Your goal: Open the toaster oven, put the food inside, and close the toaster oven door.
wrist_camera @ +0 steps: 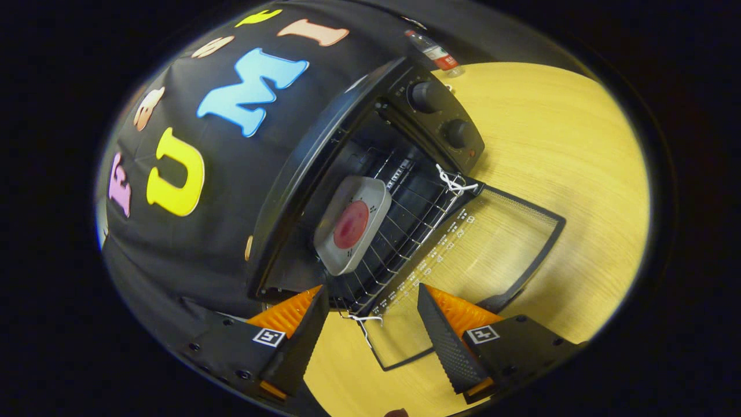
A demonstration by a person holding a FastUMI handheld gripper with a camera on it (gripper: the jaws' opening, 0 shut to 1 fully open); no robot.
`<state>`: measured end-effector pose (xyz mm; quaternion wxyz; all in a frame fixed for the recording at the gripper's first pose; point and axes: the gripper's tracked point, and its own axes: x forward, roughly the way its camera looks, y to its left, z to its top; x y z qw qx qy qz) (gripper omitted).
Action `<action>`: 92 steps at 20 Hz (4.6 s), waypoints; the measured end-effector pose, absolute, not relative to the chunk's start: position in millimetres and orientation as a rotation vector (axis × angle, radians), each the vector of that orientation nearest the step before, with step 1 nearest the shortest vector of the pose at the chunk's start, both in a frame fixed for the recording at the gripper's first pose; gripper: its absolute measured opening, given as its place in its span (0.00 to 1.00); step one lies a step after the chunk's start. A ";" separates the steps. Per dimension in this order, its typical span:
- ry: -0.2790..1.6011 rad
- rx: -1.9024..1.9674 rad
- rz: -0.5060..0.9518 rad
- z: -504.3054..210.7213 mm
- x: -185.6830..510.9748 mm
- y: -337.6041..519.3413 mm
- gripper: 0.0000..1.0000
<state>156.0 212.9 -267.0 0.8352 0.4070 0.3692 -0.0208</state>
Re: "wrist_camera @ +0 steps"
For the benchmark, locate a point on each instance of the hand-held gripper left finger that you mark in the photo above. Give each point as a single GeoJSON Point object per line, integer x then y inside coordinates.
{"type": "Point", "coordinates": [301, 344]}

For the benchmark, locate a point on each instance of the black backdrop cloth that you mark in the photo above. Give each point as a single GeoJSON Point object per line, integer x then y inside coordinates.
{"type": "Point", "coordinates": [243, 174]}

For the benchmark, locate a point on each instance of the toasted bread slice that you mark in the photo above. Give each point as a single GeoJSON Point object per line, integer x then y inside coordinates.
{"type": "Point", "coordinates": [249, 248]}

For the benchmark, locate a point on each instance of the white square plate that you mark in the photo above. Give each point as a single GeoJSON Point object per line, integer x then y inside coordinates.
{"type": "Point", "coordinates": [336, 249]}

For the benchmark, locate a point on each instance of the black toaster oven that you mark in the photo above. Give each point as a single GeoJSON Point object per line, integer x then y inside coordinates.
{"type": "Point", "coordinates": [405, 110]}

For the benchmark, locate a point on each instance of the red label plastic water bottle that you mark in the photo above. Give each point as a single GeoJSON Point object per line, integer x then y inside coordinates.
{"type": "Point", "coordinates": [437, 55]}

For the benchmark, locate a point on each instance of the pink round food slice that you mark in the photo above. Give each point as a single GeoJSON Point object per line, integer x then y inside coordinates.
{"type": "Point", "coordinates": [351, 225]}

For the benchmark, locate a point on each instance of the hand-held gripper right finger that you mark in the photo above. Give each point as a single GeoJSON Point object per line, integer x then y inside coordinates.
{"type": "Point", "coordinates": [446, 344]}

